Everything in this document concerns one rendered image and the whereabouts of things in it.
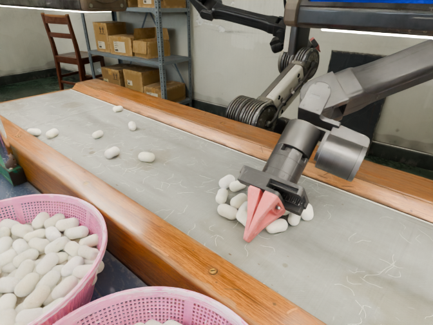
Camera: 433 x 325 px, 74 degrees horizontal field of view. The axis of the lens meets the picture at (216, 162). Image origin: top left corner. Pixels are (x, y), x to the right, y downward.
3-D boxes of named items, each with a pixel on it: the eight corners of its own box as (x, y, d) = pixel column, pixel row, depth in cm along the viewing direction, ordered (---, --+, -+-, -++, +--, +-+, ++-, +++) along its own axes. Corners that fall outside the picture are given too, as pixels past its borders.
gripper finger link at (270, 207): (253, 243, 39) (283, 183, 41) (212, 220, 43) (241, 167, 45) (265, 253, 44) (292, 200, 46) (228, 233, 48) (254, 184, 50)
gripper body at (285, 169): (298, 198, 39) (320, 153, 41) (236, 173, 45) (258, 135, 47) (305, 213, 45) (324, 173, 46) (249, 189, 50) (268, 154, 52)
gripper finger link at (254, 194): (269, 251, 37) (299, 189, 40) (225, 227, 41) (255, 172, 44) (279, 260, 43) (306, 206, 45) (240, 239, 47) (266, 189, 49)
